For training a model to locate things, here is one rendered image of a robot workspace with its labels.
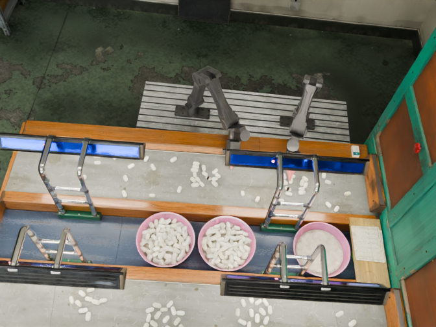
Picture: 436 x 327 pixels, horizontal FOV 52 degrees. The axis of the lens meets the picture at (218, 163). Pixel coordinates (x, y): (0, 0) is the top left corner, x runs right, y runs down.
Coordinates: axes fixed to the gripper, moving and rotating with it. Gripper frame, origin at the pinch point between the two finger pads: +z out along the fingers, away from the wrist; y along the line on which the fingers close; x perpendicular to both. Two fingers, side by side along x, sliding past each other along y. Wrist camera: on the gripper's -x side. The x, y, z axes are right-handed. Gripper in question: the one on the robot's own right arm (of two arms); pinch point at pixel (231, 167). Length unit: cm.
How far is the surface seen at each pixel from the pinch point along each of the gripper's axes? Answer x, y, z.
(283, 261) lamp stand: -67, 18, 23
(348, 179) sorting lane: 1, 61, 2
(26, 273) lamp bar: -71, -74, 32
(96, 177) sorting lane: -5, -67, 9
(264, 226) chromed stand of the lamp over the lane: -16.3, 17.0, 24.7
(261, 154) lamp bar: -35.3, 9.8, -12.2
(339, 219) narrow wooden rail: -17, 53, 19
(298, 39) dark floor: 174, 61, -89
